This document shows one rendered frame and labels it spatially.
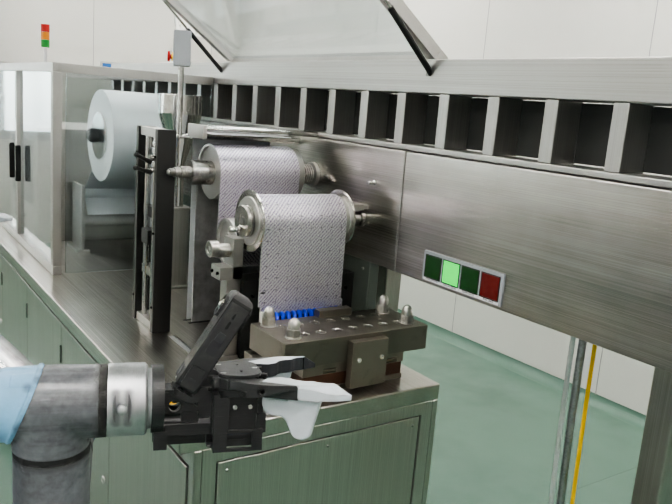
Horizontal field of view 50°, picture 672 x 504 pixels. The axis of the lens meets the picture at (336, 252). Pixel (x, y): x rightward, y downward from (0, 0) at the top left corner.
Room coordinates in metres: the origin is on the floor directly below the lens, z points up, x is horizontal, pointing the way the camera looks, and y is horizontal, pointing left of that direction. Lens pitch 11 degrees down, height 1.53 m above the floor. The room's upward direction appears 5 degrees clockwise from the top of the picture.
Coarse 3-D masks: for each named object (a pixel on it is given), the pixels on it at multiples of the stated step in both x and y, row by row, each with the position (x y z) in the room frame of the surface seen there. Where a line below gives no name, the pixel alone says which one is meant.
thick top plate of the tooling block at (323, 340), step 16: (288, 320) 1.63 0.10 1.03; (304, 320) 1.64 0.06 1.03; (320, 320) 1.65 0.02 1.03; (336, 320) 1.66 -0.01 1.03; (352, 320) 1.67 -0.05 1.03; (368, 320) 1.68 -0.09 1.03; (384, 320) 1.69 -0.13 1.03; (416, 320) 1.71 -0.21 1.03; (256, 336) 1.56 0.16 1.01; (272, 336) 1.50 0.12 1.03; (304, 336) 1.52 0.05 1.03; (320, 336) 1.53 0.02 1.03; (336, 336) 1.54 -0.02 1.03; (352, 336) 1.55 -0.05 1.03; (368, 336) 1.58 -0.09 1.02; (400, 336) 1.63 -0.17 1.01; (416, 336) 1.66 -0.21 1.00; (256, 352) 1.55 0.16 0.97; (272, 352) 1.50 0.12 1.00; (288, 352) 1.46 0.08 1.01; (304, 352) 1.48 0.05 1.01; (320, 352) 1.50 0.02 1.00; (336, 352) 1.53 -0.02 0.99
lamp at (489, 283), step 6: (486, 276) 1.49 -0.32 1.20; (492, 276) 1.47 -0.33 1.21; (486, 282) 1.49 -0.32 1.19; (492, 282) 1.47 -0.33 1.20; (498, 282) 1.46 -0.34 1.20; (480, 288) 1.50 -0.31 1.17; (486, 288) 1.48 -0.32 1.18; (492, 288) 1.47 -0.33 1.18; (498, 288) 1.46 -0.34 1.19; (480, 294) 1.50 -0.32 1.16; (486, 294) 1.48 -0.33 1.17; (492, 294) 1.47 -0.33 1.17
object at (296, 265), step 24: (264, 240) 1.64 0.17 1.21; (288, 240) 1.68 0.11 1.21; (312, 240) 1.72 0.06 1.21; (336, 240) 1.76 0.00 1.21; (264, 264) 1.64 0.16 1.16; (288, 264) 1.68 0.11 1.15; (312, 264) 1.72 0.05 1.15; (336, 264) 1.76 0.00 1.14; (264, 288) 1.64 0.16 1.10; (288, 288) 1.68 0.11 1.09; (312, 288) 1.72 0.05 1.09; (336, 288) 1.76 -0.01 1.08
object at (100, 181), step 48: (0, 96) 3.16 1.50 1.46; (48, 96) 2.44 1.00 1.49; (96, 96) 2.44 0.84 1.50; (144, 96) 2.53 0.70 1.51; (0, 144) 3.18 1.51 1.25; (48, 144) 2.44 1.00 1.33; (96, 144) 2.44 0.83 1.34; (192, 144) 2.63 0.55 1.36; (0, 192) 3.19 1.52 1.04; (48, 192) 2.44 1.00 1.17; (96, 192) 2.44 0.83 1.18; (48, 240) 2.45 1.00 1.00; (96, 240) 2.44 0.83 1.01
